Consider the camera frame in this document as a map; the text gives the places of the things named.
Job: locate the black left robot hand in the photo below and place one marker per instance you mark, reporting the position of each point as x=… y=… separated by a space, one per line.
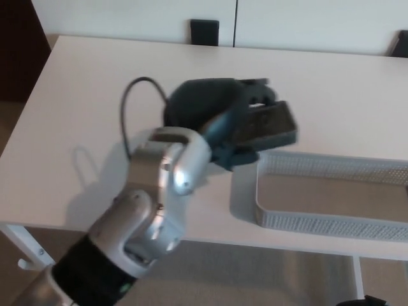
x=201 y=102

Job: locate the white desk hook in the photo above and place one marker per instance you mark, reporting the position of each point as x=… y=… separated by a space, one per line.
x=25 y=264

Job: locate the white desk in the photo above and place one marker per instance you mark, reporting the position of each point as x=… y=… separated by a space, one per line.
x=318 y=89

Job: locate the white cabinet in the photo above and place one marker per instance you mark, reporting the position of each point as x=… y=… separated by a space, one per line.
x=303 y=22

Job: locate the dark brown door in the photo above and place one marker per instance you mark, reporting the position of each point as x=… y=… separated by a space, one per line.
x=19 y=48

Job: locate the grey perforated plastic basket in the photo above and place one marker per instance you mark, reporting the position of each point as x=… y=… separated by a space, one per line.
x=318 y=224

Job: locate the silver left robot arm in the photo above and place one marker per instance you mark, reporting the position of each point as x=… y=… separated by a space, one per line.
x=143 y=207

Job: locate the grey felt board eraser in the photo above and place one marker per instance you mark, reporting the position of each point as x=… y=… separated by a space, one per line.
x=271 y=124

